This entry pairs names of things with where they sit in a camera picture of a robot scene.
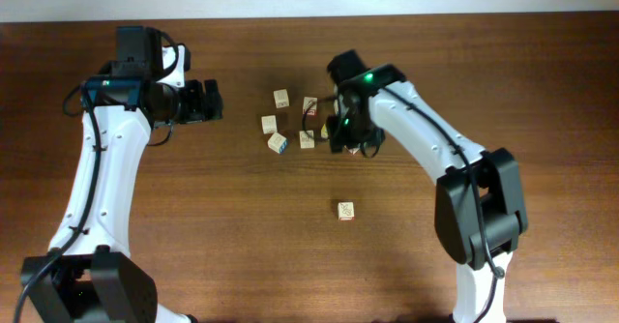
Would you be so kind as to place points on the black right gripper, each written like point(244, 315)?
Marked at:
point(338, 137)

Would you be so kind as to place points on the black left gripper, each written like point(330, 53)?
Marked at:
point(195, 108)

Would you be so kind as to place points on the wooden block green R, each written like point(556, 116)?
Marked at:
point(307, 140)

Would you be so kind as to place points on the wooden block red I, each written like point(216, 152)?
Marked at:
point(346, 211)

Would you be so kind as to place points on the wooden block letter J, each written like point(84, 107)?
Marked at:
point(353, 150)

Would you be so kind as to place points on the wooden block yellow top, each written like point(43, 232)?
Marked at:
point(324, 132)

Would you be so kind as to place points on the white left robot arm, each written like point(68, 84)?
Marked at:
point(87, 274)

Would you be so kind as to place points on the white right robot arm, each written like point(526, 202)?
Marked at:
point(479, 212)

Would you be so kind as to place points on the wooden block red 6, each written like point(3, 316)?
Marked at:
point(310, 106)

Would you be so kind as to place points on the wooden block red E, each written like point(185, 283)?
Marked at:
point(281, 98)

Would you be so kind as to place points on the wooden block blue L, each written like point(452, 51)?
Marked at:
point(277, 142)

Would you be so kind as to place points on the wooden block red Y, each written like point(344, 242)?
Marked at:
point(269, 124)

